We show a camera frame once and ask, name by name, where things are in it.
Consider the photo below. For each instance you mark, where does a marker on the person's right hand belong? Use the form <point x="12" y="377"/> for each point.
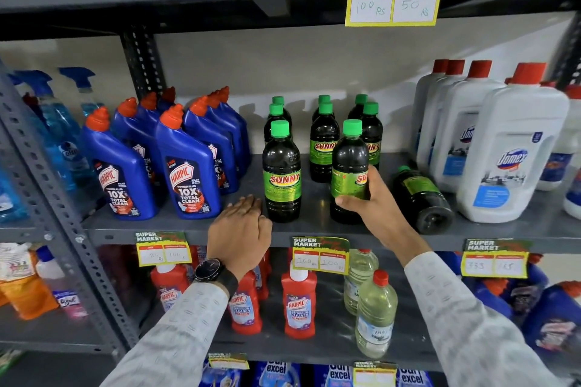
<point x="386" y="219"/>

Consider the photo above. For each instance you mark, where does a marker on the person's left hand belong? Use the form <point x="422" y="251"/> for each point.
<point x="238" y="237"/>

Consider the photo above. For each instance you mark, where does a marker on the person's left fingers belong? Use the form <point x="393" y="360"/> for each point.
<point x="247" y="210"/>

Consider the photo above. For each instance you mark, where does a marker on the person's right thumb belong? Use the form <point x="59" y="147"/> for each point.
<point x="352" y="203"/>

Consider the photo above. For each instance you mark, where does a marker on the dark liquid bottle green cap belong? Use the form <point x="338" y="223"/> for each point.
<point x="349" y="164"/>

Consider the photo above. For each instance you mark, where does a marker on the person's left forearm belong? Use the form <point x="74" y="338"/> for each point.
<point x="177" y="337"/>

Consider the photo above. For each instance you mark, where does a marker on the person's right forearm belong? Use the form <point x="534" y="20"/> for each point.
<point x="472" y="332"/>

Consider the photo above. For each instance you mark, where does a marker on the group of dark green-capped bottles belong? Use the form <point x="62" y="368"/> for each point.
<point x="281" y="173"/>

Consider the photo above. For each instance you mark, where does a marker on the small yellow green price tag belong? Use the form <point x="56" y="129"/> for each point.
<point x="320" y="257"/>
<point x="494" y="259"/>
<point x="374" y="375"/>
<point x="163" y="249"/>
<point x="228" y="361"/>

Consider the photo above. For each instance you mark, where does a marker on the red bathroom cleaner bottle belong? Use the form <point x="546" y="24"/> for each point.
<point x="169" y="287"/>
<point x="298" y="305"/>
<point x="263" y="273"/>
<point x="245" y="307"/>

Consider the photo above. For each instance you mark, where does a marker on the row of blue cleaner bottles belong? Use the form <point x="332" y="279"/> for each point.
<point x="190" y="173"/>

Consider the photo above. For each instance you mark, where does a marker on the clear pale liquid bottle red cap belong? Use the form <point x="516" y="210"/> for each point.
<point x="376" y="318"/>
<point x="361" y="273"/>

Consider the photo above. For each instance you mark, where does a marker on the black wristwatch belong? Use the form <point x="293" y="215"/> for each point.
<point x="212" y="272"/>

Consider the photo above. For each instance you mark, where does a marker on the row of white red-capped bottles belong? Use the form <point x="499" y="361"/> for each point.
<point x="508" y="151"/>

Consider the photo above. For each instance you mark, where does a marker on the blue detergent packet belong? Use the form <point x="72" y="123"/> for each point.
<point x="414" y="378"/>
<point x="277" y="375"/>
<point x="333" y="377"/>
<point x="220" y="377"/>

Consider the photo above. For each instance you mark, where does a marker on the blue bottle orange cap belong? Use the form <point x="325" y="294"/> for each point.
<point x="513" y="291"/>
<point x="553" y="323"/>

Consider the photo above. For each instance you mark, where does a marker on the pink liquid bottle blue cap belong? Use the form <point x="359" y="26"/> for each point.
<point x="61" y="287"/>

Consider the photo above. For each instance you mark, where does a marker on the blue glass cleaner spray bottle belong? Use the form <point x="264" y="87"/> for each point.
<point x="84" y="87"/>
<point x="9" y="200"/>
<point x="56" y="128"/>

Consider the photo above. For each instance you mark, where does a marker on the orange refill pouch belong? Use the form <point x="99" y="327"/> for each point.
<point x="27" y="296"/>

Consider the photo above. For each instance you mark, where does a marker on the white printed packet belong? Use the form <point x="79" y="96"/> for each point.
<point x="13" y="262"/>

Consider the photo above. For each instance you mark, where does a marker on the green packet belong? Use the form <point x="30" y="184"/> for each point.
<point x="9" y="359"/>

